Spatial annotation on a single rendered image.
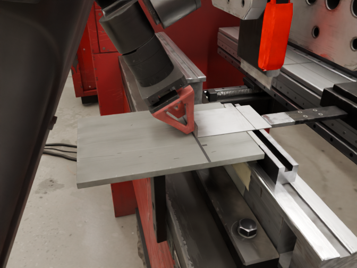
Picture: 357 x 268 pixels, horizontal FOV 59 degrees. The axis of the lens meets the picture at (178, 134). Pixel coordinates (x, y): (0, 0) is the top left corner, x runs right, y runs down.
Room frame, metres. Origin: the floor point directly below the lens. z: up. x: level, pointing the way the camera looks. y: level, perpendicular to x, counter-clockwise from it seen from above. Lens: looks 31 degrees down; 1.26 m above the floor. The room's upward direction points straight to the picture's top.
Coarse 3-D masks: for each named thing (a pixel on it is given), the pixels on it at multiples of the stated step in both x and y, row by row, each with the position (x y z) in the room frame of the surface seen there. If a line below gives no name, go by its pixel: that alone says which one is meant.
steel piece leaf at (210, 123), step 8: (200, 112) 0.51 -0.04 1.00; (208, 112) 0.51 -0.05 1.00; (216, 112) 0.51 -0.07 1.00; (224, 112) 0.51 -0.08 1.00; (232, 112) 0.51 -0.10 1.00; (200, 120) 0.48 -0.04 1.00; (208, 120) 0.48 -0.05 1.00; (216, 120) 0.48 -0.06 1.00; (224, 120) 0.48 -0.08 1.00; (232, 120) 0.48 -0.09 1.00; (240, 120) 0.48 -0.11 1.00; (200, 128) 0.45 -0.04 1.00; (208, 128) 0.45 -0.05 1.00; (216, 128) 0.45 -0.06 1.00; (224, 128) 0.45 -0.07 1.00; (232, 128) 0.45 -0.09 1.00; (240, 128) 0.45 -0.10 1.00; (248, 128) 0.45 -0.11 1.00; (200, 136) 0.42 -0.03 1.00; (208, 136) 0.43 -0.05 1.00
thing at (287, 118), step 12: (336, 84) 0.56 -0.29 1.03; (348, 84) 0.56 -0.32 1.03; (324, 96) 0.56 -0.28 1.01; (336, 96) 0.53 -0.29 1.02; (348, 96) 0.52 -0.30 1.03; (312, 108) 0.51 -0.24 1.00; (324, 108) 0.51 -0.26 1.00; (336, 108) 0.51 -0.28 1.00; (348, 108) 0.50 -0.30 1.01; (276, 120) 0.47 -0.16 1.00; (288, 120) 0.47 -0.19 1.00; (300, 120) 0.47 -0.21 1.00; (312, 120) 0.48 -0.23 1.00; (324, 120) 0.48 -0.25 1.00; (348, 120) 0.49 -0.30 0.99
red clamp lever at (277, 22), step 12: (276, 0) 0.30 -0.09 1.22; (288, 0) 0.30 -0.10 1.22; (276, 12) 0.29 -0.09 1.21; (288, 12) 0.30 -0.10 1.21; (264, 24) 0.30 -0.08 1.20; (276, 24) 0.29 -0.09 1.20; (288, 24) 0.30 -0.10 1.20; (264, 36) 0.30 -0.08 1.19; (276, 36) 0.29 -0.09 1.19; (264, 48) 0.30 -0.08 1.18; (276, 48) 0.29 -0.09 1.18; (264, 60) 0.30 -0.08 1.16; (276, 60) 0.30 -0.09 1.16
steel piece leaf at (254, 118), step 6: (240, 108) 0.52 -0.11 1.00; (246, 108) 0.52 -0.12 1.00; (252, 108) 0.52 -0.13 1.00; (246, 114) 0.50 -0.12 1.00; (252, 114) 0.50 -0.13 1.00; (258, 114) 0.50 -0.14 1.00; (252, 120) 0.48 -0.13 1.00; (258, 120) 0.48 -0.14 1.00; (264, 120) 0.48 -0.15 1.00; (258, 126) 0.46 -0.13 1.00; (264, 126) 0.46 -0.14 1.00; (270, 126) 0.46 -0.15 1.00
